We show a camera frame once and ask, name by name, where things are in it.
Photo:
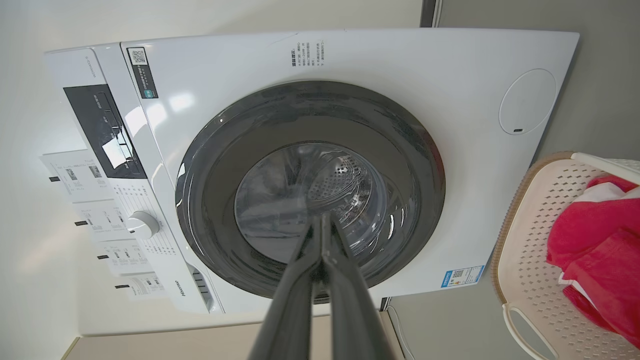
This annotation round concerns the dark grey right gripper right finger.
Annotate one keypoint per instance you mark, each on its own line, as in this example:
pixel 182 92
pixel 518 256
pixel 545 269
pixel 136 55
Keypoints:
pixel 350 315

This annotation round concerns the white front-load washing machine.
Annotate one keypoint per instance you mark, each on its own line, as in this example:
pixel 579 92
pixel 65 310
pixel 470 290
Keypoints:
pixel 450 90

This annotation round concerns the white perforated laundry basket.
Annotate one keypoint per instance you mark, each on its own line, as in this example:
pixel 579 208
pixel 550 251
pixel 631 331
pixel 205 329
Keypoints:
pixel 530 240

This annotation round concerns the dark round washing machine door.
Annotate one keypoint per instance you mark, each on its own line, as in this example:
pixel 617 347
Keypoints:
pixel 220 180

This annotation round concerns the beige cabinet panel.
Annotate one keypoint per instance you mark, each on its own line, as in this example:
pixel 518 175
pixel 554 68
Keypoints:
pixel 175 345

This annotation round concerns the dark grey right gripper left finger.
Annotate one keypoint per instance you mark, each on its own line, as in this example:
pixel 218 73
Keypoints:
pixel 290 310

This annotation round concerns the printed instruction sheet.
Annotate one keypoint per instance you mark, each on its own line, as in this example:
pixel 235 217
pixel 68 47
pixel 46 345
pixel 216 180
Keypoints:
pixel 145 286
pixel 72 175
pixel 102 220
pixel 125 257

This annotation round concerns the white garment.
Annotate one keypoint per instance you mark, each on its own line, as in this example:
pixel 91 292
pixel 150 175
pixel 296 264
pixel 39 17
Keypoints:
pixel 607 192

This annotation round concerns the white washing machine dial knob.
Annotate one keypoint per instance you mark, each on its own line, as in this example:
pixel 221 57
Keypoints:
pixel 144 225

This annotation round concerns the red basketball jersey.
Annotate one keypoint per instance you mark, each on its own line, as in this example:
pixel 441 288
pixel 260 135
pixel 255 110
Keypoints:
pixel 605 250

